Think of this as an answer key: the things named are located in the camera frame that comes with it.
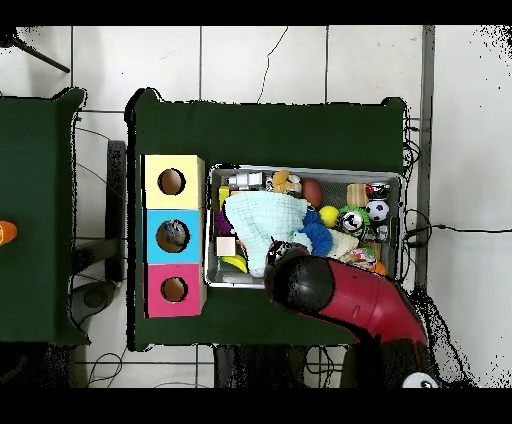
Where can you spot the light blue waffle cloth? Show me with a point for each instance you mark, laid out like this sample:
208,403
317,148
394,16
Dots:
260,220

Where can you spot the blue spiky rubber ball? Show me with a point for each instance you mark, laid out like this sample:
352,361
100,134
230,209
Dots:
318,238

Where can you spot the bottle with blue label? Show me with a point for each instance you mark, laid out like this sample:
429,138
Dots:
174,232

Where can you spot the cream knitted cloth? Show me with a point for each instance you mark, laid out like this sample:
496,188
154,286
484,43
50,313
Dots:
340,242

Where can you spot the silver drink can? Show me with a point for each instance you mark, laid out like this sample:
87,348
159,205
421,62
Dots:
351,220

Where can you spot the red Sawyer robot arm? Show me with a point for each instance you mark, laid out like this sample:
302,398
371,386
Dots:
360,300

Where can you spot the wooden box with three holes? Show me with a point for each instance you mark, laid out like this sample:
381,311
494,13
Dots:
188,196

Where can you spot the shallow clear mesh bin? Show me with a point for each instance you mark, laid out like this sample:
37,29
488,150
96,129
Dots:
340,174

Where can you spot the tan plush animal toy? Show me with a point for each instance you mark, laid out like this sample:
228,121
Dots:
280,180

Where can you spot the tan cardboard square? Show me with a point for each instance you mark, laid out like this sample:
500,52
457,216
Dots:
226,246

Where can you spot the small brown toy football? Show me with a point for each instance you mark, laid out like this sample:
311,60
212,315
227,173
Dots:
312,192

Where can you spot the dark green table cloth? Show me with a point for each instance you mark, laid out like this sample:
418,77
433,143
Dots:
260,132

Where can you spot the colourful patterned cloth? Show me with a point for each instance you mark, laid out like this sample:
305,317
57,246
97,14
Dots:
360,256

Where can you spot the small black-white soccer ball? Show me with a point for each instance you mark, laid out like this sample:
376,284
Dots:
377,210

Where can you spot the black floor beam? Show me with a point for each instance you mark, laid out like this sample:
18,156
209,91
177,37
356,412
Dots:
116,200

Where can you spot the grey floor foot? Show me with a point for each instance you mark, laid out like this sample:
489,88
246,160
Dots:
96,296

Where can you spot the dark green side table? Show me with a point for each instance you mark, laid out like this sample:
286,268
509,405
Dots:
36,160

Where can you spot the orange object on side table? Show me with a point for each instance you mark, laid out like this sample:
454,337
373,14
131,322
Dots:
7,233

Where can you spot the black tripod leg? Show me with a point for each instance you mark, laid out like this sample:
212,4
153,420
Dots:
44,59

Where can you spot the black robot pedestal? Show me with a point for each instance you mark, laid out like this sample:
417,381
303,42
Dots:
256,368

